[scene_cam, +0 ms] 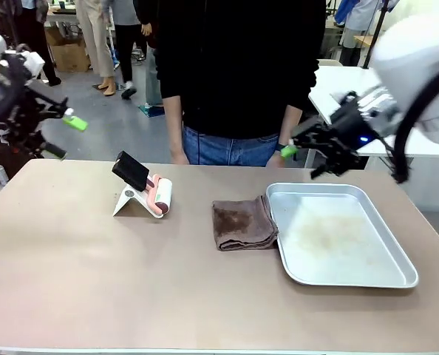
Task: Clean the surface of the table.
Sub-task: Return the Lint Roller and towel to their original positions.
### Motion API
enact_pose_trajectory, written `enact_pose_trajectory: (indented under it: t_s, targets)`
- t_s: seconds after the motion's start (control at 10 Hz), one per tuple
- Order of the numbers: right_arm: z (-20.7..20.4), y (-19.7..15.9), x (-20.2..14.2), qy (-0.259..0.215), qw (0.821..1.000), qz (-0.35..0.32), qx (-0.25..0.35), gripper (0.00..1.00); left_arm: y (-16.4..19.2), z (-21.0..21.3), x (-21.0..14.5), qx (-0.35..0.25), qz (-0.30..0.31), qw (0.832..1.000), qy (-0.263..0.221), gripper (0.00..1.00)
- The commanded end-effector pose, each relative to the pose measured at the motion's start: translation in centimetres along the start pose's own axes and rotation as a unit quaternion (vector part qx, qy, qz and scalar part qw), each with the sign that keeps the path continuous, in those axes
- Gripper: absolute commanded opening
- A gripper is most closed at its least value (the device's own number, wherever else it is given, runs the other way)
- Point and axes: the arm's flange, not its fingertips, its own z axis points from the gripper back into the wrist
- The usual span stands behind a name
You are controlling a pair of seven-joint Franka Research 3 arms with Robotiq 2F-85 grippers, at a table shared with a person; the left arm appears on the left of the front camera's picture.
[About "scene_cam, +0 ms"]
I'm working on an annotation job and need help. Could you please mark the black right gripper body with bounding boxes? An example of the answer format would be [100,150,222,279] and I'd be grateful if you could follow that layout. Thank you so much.
[327,93,376,153]

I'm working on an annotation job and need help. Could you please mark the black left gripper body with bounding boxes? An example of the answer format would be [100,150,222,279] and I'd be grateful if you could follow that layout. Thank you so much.
[4,72,44,149]

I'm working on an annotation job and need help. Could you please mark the brown towel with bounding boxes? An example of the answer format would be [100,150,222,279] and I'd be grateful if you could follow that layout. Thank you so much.
[211,194,281,253]

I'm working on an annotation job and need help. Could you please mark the pink white lint roller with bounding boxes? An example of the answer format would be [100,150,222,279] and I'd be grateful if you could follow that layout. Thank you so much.
[111,150,174,217]

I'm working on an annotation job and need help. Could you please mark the person left forearm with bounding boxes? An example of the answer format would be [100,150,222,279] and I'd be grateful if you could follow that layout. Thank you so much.
[278,104,304,143]

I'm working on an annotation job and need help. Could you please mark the person right forearm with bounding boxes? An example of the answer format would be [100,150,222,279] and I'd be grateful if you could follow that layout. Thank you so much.
[162,95,187,152]

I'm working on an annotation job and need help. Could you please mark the person left hand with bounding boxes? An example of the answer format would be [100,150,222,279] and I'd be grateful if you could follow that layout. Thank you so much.
[266,151,291,169]

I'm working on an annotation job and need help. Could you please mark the person right hand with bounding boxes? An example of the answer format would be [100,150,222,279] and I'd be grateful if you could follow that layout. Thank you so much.
[169,149,191,166]

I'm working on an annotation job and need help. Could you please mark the black floor mat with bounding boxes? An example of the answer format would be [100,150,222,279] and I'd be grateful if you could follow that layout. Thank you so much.
[92,82,128,92]

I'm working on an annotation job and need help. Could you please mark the large white table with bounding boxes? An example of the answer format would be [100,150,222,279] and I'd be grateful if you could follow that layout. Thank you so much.
[307,65,439,169]

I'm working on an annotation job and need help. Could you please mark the cardboard box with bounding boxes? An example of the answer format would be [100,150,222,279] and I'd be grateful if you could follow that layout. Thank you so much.
[44,27,92,73]

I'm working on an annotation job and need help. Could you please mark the bystander in black trousers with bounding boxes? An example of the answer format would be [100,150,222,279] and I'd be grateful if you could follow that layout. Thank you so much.
[18,0,63,87]

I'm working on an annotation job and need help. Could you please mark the blue floor mat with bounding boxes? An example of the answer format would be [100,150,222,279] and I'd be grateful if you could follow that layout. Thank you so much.
[137,104,167,118]

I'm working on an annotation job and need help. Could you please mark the metal baking tray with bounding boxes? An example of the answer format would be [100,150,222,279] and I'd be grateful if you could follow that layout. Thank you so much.
[265,182,420,290]

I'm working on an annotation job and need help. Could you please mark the bystander in beige trousers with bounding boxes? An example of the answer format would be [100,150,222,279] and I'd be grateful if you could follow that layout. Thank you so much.
[75,0,118,97]

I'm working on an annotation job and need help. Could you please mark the blue jeans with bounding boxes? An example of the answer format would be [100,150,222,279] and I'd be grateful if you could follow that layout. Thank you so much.
[182,125,280,167]

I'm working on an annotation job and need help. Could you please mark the wooden workbench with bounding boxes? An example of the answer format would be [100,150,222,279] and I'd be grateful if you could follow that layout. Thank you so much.
[353,35,375,51]

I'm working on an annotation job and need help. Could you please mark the bystander in grey jeans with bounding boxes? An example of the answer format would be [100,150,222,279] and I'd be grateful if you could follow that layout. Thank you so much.
[132,0,166,109]

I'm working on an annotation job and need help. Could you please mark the bystander with white sneakers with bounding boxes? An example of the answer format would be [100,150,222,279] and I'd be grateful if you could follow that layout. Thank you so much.
[109,0,141,101]

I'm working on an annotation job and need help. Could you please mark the white folded stand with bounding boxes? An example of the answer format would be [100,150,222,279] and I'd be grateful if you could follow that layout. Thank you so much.
[112,184,169,220]

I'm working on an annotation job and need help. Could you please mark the black stand pole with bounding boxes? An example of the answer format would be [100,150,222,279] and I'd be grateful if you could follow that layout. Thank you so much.
[363,0,389,70]

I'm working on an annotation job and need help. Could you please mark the black sweater torso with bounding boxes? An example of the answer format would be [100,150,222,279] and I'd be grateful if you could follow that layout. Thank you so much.
[154,0,327,141]

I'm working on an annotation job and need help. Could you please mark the bystander in blue shirt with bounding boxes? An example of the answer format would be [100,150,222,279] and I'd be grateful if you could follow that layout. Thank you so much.
[333,0,389,68]

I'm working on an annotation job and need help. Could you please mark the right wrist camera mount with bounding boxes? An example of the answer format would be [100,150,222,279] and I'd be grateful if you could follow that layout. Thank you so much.
[357,85,404,136]

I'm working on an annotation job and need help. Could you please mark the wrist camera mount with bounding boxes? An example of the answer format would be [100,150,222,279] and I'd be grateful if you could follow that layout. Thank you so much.
[357,85,404,136]
[17,49,46,80]

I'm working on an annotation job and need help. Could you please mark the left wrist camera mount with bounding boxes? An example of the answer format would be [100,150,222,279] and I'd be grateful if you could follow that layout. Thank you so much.
[17,49,46,80]

